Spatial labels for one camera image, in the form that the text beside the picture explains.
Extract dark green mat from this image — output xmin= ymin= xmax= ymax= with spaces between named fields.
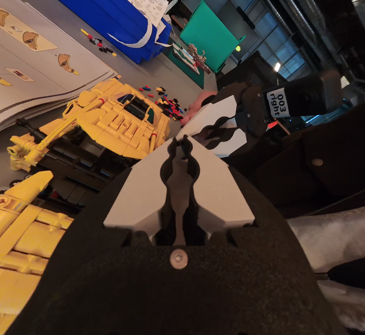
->
xmin=167 ymin=43 xmax=205 ymax=89

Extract small wooden model kit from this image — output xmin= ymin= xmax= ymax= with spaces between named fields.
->
xmin=172 ymin=43 xmax=211 ymax=74

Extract teal green container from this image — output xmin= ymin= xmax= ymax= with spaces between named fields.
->
xmin=180 ymin=0 xmax=246 ymax=73

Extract instruction booklet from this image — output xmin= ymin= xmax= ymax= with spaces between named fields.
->
xmin=0 ymin=0 xmax=121 ymax=131

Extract yellow toy car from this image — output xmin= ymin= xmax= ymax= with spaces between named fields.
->
xmin=0 ymin=78 xmax=171 ymax=333

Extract paned glass wall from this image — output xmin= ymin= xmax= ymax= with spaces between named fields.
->
xmin=182 ymin=0 xmax=314 ymax=82

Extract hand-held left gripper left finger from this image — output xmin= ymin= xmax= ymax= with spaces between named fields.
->
xmin=103 ymin=138 xmax=178 ymax=245

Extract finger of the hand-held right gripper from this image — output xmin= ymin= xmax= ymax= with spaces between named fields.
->
xmin=176 ymin=95 xmax=238 ymax=141
xmin=197 ymin=127 xmax=248 ymax=159

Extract blue plastic bin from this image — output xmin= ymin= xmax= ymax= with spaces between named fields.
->
xmin=30 ymin=0 xmax=172 ymax=64

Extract cluster of red blue pieces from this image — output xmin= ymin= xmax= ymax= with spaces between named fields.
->
xmin=139 ymin=84 xmax=188 ymax=121

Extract person's fleece-lined jacket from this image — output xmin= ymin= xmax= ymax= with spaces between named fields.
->
xmin=225 ymin=107 xmax=365 ymax=333

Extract black lanyard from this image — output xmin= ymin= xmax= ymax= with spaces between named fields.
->
xmin=314 ymin=258 xmax=365 ymax=287

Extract person's right hand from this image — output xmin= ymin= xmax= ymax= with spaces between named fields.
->
xmin=181 ymin=91 xmax=218 ymax=126

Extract silver ribbed ducts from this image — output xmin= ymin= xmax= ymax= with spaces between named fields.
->
xmin=248 ymin=0 xmax=365 ymax=64

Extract cluster of small mixed pins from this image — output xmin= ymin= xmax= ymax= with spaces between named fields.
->
xmin=81 ymin=28 xmax=117 ymax=56

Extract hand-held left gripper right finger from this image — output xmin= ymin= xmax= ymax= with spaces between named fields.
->
xmin=182 ymin=135 xmax=255 ymax=245

